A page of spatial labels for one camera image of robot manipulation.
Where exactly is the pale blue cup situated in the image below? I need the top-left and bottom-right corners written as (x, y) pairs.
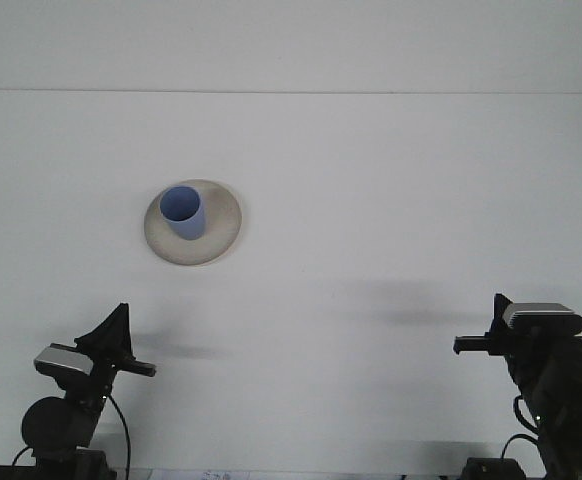
top-left (159, 185), bottom-right (207, 242)

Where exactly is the white paper sheet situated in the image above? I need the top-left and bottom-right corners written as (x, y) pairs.
top-left (148, 468), bottom-right (245, 480)

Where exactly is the pale round plate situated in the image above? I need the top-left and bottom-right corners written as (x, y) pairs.
top-left (143, 178), bottom-right (245, 267)

